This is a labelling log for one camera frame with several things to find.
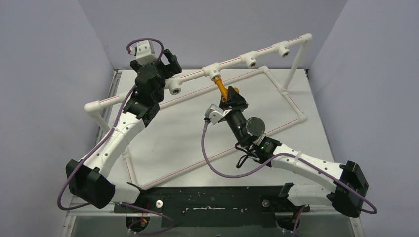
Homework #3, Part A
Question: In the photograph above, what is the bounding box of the white PVC pipe frame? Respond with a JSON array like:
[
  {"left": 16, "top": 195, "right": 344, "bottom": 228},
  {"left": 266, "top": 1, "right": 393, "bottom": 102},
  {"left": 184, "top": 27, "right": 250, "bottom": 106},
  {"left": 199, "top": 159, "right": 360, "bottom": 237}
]
[{"left": 84, "top": 33, "right": 313, "bottom": 191}]

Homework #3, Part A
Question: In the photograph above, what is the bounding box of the yellow plastic water faucet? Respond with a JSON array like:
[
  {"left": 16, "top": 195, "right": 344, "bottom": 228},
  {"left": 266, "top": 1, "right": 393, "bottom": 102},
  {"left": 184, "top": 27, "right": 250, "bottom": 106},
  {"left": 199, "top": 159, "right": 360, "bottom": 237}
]
[{"left": 213, "top": 76, "right": 228, "bottom": 102}]

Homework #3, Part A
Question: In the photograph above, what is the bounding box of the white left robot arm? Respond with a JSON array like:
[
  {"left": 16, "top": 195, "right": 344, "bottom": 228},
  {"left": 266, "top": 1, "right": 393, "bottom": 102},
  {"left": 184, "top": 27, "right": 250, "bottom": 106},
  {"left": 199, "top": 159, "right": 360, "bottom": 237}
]
[{"left": 65, "top": 49, "right": 182, "bottom": 212}]

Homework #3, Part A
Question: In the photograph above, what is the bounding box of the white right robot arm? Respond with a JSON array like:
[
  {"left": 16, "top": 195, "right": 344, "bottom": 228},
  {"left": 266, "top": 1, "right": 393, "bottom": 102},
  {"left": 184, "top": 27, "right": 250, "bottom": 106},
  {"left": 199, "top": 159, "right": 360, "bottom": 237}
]
[{"left": 219, "top": 86, "right": 377, "bottom": 217}]

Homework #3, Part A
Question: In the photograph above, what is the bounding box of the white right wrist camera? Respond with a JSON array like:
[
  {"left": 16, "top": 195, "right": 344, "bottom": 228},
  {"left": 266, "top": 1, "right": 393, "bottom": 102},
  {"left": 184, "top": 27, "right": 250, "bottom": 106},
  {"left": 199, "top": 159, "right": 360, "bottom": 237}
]
[{"left": 204, "top": 104, "right": 232, "bottom": 125}]

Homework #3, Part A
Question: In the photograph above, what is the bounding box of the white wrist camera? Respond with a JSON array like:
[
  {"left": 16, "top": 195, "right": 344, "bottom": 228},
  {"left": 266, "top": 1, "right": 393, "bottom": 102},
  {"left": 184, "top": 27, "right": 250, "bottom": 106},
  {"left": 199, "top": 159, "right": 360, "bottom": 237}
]
[
  {"left": 129, "top": 40, "right": 158, "bottom": 65},
  {"left": 204, "top": 104, "right": 232, "bottom": 125}
]

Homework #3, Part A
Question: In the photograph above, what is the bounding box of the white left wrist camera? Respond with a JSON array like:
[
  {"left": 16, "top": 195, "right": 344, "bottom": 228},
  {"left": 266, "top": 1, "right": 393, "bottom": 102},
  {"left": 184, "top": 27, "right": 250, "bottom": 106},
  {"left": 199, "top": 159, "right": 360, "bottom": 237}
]
[{"left": 129, "top": 40, "right": 158, "bottom": 65}]

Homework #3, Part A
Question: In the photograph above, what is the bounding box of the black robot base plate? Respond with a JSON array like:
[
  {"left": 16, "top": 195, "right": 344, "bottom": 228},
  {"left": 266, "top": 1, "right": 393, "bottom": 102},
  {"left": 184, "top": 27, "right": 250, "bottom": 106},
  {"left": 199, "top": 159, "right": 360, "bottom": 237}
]
[{"left": 135, "top": 185, "right": 300, "bottom": 230}]

